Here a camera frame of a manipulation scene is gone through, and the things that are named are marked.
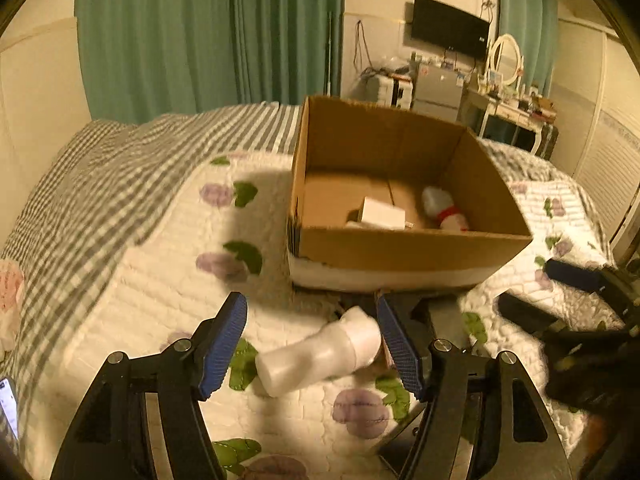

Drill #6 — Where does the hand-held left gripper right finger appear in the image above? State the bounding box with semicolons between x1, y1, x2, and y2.
376;292;574;480

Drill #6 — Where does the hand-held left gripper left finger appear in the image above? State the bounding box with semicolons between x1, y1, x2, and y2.
50;292;249;480

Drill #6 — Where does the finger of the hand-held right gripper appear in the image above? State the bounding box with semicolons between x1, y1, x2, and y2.
497;292;562;335
544;258;607;292

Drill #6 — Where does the white plastic bottle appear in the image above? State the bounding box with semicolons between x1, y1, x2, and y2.
255;306;383;397

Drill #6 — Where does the cardboard box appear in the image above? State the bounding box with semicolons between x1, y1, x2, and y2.
286;95;534;292

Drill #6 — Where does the white floral quilt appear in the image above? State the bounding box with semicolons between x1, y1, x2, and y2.
20;139;617;480

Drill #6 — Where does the white bottle with red band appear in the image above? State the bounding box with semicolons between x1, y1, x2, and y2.
421;186;471;232

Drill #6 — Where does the small white box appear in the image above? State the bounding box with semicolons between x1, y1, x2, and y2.
346;196;415;231

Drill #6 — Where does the white wardrobe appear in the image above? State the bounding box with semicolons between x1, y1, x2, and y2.
549;14;640;248

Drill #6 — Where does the white dressing table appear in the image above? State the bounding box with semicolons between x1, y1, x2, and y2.
461;82;557;157

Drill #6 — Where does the grey checked blanket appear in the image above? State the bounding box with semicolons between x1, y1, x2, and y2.
0;102;307;461

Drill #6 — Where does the pink cloth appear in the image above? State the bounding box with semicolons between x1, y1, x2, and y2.
0;260;26;352

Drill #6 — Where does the silver mini fridge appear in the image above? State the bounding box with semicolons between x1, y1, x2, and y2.
412;66;469;124

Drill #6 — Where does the smartphone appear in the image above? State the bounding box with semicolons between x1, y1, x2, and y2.
0;376;21;442

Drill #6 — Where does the white oval mirror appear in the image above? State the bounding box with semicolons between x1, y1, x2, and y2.
487;33;524;87

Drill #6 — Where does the white appliance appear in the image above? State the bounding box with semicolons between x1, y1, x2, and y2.
366;75;416;109

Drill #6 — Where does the narrow green curtain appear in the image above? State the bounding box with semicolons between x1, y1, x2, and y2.
497;0;559;97

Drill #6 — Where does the white pole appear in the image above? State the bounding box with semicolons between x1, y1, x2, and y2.
325;10;334;97

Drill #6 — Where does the wide green curtain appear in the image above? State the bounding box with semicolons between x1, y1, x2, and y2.
75;0;346;126

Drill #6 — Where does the black wall television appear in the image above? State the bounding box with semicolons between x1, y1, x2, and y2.
410;0;491;59

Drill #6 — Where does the hanging black cable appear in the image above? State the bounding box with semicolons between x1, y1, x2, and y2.
354;20;367;68

